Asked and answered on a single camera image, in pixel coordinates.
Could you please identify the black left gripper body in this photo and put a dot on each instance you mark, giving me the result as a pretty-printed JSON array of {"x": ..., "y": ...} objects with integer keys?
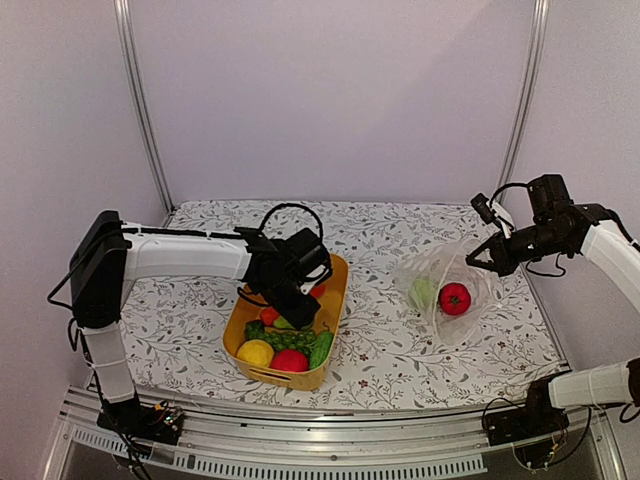
[{"x": 286, "y": 287}]

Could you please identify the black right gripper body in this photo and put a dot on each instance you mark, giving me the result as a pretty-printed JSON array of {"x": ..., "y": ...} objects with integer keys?
[{"x": 545, "y": 245}]

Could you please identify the clear zip top bag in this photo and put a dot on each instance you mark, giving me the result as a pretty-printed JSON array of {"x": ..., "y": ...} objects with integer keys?
[{"x": 444, "y": 264}]

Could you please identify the red toy tomato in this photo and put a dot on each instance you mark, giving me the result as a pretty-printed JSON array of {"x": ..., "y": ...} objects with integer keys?
[{"x": 454, "y": 299}]

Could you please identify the green toy apple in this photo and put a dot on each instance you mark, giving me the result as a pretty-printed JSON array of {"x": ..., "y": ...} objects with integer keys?
[{"x": 423, "y": 294}]

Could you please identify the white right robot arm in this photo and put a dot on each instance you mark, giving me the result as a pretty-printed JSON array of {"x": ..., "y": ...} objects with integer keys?
[{"x": 609, "y": 248}]

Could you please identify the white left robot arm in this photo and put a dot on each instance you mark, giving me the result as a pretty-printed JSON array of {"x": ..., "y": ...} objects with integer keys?
[{"x": 114, "y": 256}]

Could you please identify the green toy cabbage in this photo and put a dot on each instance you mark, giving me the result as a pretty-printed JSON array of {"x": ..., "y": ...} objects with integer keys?
[{"x": 285, "y": 324}]

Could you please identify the green toy grapes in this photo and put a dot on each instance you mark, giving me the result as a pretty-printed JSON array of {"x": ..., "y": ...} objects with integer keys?
[{"x": 301, "y": 341}]

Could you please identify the orange toy carrot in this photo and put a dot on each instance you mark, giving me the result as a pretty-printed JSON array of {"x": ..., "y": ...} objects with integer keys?
[{"x": 269, "y": 314}]

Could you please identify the green toy cucumber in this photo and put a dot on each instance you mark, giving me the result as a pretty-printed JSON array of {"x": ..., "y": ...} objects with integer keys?
[{"x": 321, "y": 349}]

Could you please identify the yellow plastic basket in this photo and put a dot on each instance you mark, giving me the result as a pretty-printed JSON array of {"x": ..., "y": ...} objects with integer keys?
[{"x": 327, "y": 319}]

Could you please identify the green toy broccoli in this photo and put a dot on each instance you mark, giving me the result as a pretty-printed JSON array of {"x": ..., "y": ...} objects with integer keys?
[{"x": 254, "y": 330}]

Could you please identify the red toy apple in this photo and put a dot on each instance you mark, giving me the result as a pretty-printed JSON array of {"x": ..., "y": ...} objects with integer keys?
[{"x": 289, "y": 360}]

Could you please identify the yellow toy lemon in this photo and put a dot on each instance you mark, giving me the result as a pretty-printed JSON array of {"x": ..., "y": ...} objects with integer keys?
[{"x": 256, "y": 352}]

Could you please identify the floral tablecloth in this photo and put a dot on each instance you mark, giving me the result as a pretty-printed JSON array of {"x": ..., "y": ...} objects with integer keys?
[{"x": 386, "y": 355}]

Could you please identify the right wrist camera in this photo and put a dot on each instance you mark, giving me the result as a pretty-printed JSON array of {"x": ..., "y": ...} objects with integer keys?
[{"x": 491, "y": 212}]

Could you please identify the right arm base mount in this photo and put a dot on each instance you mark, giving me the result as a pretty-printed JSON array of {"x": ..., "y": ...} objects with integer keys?
[{"x": 506, "y": 423}]

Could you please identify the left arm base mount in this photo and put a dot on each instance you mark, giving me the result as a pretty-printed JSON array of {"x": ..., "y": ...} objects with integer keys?
[{"x": 160, "y": 423}]

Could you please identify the right aluminium frame post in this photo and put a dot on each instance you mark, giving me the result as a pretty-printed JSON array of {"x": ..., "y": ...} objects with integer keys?
[{"x": 533, "y": 61}]

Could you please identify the aluminium frame post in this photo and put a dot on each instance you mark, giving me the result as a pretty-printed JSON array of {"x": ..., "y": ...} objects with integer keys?
[
  {"x": 533, "y": 61},
  {"x": 133, "y": 72}
]

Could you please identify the left aluminium frame post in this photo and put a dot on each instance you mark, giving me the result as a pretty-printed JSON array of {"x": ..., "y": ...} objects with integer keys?
[{"x": 133, "y": 72}]

